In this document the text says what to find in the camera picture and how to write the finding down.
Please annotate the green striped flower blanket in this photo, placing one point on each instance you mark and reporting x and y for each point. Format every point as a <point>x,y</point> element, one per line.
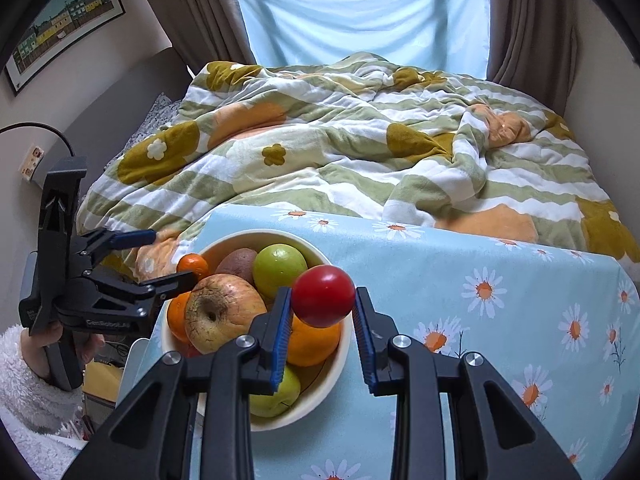
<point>350,160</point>

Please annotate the person's left forearm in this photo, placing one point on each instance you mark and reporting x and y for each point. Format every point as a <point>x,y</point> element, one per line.
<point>30,400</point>

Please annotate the medium orange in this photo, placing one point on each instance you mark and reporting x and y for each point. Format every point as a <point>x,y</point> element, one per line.
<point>177,317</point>

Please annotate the framed wall picture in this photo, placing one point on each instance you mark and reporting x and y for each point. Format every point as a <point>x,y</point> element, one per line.
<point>60,25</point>

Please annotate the grey headboard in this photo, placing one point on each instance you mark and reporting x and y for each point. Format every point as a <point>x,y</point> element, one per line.
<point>125,95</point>

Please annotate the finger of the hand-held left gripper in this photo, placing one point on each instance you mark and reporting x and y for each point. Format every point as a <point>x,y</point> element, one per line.
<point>170,282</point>
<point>132,238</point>

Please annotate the blue daisy print cloth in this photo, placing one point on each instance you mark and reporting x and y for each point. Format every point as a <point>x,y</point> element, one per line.
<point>475,360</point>

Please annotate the large yellow bruised apple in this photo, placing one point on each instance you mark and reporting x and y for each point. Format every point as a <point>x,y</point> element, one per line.
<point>220,310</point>

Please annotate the cream oval bowl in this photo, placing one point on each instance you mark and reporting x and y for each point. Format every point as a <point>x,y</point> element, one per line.
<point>320,400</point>

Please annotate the white wall socket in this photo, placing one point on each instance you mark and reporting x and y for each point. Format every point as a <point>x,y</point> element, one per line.
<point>31,162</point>

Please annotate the large orange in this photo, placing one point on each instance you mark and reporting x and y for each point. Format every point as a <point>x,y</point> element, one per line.
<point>315,345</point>

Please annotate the person's left hand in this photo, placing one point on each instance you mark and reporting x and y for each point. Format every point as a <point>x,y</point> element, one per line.
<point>92,350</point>

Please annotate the green apple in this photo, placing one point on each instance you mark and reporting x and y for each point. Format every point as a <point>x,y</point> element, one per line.
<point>280,400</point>
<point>277,270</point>

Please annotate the small red tomato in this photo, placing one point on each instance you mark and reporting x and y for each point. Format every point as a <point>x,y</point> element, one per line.
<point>322,295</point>

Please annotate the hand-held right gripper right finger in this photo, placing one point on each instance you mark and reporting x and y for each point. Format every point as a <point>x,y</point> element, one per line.
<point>365,345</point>

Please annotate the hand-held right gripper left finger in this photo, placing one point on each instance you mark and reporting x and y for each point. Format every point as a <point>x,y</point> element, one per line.
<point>282,340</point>

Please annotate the brown curtain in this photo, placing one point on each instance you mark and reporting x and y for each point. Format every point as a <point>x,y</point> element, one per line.
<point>210,15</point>
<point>530,25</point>

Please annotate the patterned grey pillow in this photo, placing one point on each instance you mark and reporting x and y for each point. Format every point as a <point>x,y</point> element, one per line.
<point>155,120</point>

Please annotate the small mandarin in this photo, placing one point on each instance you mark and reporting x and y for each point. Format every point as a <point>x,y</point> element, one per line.
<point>192,265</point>
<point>187,349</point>

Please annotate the light blue window sheet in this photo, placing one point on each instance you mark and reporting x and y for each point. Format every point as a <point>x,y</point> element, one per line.
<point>360,15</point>

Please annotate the brown kiwi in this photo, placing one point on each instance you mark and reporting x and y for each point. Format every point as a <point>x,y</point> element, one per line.
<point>237,265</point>

